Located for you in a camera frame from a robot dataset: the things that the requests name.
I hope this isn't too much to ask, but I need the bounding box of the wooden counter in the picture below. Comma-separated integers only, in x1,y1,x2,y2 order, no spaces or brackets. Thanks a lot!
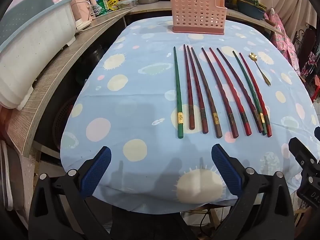
7,1,285,155

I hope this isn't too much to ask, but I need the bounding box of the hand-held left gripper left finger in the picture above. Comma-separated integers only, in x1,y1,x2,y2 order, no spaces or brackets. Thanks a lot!
28,145,113,240

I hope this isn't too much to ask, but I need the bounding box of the pink pineapple print cloth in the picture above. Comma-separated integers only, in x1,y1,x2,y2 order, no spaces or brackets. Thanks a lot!
269,12,300,75

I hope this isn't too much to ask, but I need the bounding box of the leafy green vegetable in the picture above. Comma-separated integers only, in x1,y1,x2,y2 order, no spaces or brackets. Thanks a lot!
239,0,266,8

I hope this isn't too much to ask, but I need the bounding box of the pink perforated utensil basket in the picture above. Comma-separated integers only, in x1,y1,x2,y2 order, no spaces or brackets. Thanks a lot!
169,0,227,35

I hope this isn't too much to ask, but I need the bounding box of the black cable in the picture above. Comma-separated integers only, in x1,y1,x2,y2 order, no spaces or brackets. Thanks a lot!
199,209,215,233

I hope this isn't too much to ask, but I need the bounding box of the green chopstick gold band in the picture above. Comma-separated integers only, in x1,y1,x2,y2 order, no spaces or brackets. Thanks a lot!
232,51,267,135
173,46,184,139

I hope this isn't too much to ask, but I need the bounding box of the dark metal pot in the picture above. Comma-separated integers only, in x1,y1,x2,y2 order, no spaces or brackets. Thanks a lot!
82,44,105,68

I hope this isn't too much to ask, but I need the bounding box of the dark maroon chopstick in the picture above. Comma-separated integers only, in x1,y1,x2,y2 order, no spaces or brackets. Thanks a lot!
216,48,263,133

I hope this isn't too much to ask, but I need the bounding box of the small gold spoon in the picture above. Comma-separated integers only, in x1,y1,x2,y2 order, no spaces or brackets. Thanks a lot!
248,52,271,86

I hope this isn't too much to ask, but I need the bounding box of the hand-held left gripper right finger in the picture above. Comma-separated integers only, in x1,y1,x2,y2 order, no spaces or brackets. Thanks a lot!
211,144,295,240

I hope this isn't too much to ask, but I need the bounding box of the dark blue plastic basin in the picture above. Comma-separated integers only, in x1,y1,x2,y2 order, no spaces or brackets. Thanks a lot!
236,1,267,20

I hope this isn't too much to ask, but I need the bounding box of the dark ornate chair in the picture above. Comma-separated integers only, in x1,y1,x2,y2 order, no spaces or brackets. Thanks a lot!
295,27,318,75

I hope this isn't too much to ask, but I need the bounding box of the white dish rack grey lid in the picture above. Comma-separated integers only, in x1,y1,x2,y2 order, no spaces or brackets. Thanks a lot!
0,0,77,110

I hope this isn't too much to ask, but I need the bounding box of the green tin can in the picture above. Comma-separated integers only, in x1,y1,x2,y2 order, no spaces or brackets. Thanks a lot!
92,0,108,15

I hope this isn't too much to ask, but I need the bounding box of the clear plastic food container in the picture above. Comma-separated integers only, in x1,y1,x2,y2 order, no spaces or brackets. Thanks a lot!
117,0,138,8

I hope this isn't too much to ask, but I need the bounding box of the white power cord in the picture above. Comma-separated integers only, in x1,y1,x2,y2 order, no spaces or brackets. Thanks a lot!
76,6,135,34

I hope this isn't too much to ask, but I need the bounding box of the dark red chopstick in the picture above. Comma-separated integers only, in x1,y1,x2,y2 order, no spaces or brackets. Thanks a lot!
187,45,209,134
201,47,239,139
183,44,195,130

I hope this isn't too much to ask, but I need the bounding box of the brown chopstick gold band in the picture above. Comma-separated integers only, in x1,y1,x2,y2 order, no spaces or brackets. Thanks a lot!
191,47,223,138

